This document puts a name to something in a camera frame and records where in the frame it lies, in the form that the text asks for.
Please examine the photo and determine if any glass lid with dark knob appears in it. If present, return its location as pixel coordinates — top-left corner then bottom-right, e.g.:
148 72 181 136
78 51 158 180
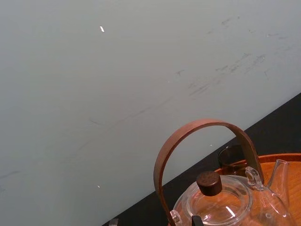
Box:
173 171 253 226

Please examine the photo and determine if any round wooden tray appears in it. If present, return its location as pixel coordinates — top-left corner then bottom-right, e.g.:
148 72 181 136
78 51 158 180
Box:
166 153 301 226

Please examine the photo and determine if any small smoky glass cup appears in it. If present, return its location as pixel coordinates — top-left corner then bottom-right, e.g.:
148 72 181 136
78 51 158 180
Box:
217 144 248 175

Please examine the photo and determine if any clear glass teapot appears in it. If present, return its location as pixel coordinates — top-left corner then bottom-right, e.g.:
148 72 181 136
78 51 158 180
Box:
169 159 297 226

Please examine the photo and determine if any black table cloth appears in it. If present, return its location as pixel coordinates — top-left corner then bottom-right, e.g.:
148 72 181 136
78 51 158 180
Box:
101 92 301 226

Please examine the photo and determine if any brown wooden teapot handle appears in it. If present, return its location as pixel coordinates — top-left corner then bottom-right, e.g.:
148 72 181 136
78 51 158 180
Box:
153 118 265 212

